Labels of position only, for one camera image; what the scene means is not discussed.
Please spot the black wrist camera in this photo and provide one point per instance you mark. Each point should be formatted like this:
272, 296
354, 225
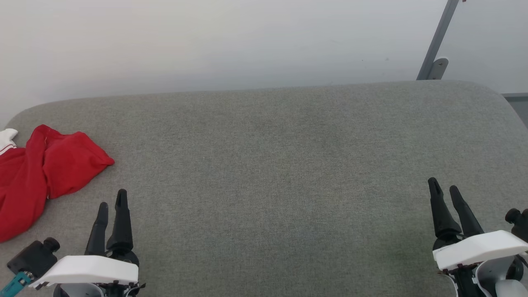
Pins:
520, 222
33, 258

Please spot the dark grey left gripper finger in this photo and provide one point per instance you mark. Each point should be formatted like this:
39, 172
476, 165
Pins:
121, 227
97, 237

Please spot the grey metal post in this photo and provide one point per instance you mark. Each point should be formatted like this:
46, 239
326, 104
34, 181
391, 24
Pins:
439, 35

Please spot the grey fabric sofa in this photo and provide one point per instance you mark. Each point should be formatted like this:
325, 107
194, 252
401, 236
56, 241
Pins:
268, 185

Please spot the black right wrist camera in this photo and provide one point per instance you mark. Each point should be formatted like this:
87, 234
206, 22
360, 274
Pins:
520, 222

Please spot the grey round post bracket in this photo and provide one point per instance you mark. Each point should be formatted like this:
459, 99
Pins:
438, 68

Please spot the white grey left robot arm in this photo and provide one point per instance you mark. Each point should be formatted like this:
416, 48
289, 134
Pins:
82, 291

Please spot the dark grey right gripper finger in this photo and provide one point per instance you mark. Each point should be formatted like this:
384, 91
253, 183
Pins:
468, 218
442, 214

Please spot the dark wall baseboard strip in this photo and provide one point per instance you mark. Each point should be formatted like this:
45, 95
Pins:
515, 96

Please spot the red garment with white cuffs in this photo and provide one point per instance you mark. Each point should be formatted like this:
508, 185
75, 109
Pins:
45, 169

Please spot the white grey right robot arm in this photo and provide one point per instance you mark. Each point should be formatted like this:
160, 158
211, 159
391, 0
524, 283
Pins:
495, 280

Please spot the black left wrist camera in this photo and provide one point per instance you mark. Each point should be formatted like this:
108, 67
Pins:
33, 258

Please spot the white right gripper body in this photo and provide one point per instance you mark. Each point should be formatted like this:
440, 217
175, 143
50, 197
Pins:
478, 249

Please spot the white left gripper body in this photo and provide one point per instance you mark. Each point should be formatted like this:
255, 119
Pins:
90, 270

